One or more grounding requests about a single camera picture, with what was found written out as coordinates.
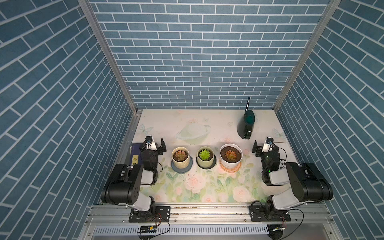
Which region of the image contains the dark green watering can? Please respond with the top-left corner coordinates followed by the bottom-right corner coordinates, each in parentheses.
top-left (237, 97), bottom-right (256, 140)

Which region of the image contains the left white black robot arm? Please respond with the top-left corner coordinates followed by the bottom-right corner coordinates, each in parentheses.
top-left (101, 136), bottom-right (167, 216)

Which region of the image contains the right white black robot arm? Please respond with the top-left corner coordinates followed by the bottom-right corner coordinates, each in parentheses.
top-left (252, 138), bottom-right (334, 214)

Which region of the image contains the cream pot red succulent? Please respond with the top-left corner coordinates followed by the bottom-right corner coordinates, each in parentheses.
top-left (172, 147), bottom-right (190, 169)

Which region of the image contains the white pot orange succulent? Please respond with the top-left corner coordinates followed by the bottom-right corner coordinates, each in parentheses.
top-left (220, 144), bottom-right (243, 163)

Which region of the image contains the green pot green succulent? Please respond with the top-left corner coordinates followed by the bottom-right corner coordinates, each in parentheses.
top-left (197, 147), bottom-right (215, 167)

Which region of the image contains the dark blue patterned book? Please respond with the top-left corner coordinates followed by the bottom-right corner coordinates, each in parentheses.
top-left (128, 143), bottom-right (146, 169)

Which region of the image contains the orange round coaster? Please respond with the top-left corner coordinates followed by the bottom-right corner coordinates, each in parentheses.
top-left (220, 159), bottom-right (242, 173)

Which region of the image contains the blue grey round coaster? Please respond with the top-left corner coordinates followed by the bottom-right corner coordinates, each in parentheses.
top-left (171, 157), bottom-right (193, 174)

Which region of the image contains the dark green round saucer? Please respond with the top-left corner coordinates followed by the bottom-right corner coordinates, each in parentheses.
top-left (196, 156), bottom-right (217, 170)

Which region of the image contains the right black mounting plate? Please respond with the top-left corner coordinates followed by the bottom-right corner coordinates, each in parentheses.
top-left (249, 205), bottom-right (291, 222)

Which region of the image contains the black mounting plate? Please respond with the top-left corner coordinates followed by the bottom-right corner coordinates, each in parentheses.
top-left (249, 205), bottom-right (291, 222)
top-left (129, 206), bottom-right (171, 223)

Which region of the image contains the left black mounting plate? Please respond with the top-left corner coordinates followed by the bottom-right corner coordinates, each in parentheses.
top-left (129, 206), bottom-right (171, 223)

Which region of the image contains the small green circuit board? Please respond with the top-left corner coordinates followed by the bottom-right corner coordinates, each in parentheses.
top-left (138, 226), bottom-right (157, 235)

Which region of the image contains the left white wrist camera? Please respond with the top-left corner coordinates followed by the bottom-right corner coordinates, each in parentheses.
top-left (144, 136), bottom-right (157, 151)

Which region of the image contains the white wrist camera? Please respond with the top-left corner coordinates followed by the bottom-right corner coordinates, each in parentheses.
top-left (262, 137), bottom-right (274, 153)
top-left (144, 136), bottom-right (157, 151)

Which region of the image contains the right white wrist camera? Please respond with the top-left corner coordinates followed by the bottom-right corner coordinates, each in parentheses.
top-left (262, 137), bottom-right (274, 153)

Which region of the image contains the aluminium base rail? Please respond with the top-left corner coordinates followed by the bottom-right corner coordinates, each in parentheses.
top-left (85, 204), bottom-right (335, 226)

